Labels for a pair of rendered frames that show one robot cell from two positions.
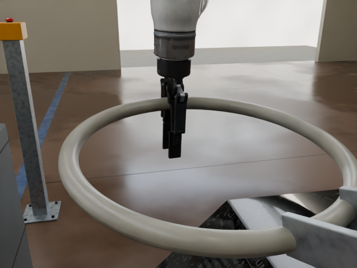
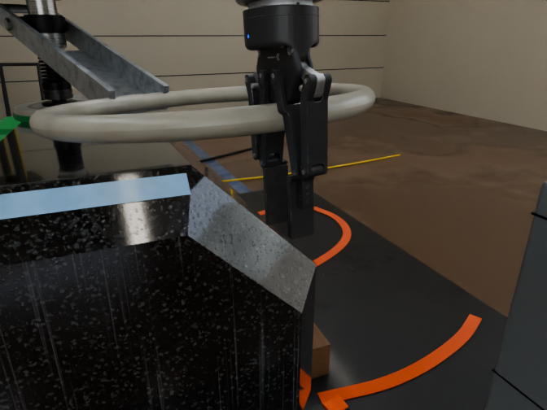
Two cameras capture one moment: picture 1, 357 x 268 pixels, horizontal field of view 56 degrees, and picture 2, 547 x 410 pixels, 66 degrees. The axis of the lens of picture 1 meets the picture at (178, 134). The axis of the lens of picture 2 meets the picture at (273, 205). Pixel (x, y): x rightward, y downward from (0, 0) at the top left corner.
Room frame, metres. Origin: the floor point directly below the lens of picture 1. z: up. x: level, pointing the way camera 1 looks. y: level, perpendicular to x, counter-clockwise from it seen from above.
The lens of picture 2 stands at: (1.19, -0.09, 1.02)
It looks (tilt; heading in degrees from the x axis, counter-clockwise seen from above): 22 degrees down; 168
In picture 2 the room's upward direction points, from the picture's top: straight up
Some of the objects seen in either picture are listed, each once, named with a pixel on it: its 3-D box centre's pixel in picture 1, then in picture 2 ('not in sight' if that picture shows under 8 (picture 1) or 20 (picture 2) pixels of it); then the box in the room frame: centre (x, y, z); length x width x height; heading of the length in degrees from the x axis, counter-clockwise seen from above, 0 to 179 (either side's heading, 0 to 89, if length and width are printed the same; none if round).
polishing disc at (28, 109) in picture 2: not in sight; (60, 106); (-0.01, -0.41, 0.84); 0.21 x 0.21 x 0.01
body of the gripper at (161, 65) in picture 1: (173, 77); (282, 56); (0.75, 0.01, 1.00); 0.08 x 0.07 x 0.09; 18
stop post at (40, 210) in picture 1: (27, 126); not in sight; (1.71, 0.82, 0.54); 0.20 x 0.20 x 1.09; 12
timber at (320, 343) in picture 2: not in sight; (293, 334); (0.08, 0.21, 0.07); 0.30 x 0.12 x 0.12; 10
